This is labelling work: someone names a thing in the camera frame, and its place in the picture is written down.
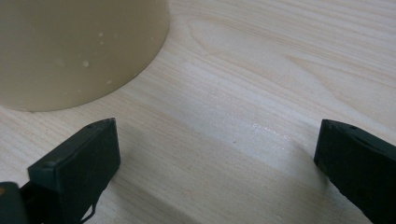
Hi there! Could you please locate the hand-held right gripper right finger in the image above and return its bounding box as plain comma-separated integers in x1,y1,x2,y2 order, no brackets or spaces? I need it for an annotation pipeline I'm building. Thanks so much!
313,119,396,224

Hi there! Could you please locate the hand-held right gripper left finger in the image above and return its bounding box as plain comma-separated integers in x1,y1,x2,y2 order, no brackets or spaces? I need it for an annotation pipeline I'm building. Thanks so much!
19,117,121,224

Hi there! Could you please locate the beige perforated strainer basket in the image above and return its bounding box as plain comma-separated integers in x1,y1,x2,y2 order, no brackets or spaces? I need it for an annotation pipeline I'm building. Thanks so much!
0,0,171,113

